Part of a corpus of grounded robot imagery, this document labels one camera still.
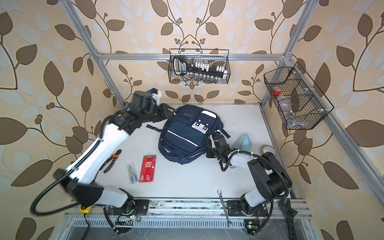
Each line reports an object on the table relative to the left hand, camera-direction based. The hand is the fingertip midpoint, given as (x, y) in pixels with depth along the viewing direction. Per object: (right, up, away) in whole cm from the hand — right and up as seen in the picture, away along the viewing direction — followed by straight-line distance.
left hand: (173, 109), depth 71 cm
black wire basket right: (+66, +5, +9) cm, 66 cm away
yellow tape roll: (+52, -24, +22) cm, 61 cm away
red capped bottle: (+55, +11, +10) cm, 57 cm away
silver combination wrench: (+27, -55, +1) cm, 61 cm away
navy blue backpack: (+3, -17, +22) cm, 28 cm away
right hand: (+18, -25, +23) cm, 38 cm away
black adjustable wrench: (+57, -51, +2) cm, 76 cm away
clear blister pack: (-26, -37, +16) cm, 48 cm away
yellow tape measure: (-44, -50, +2) cm, 67 cm away
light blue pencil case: (+40, -20, +20) cm, 49 cm away
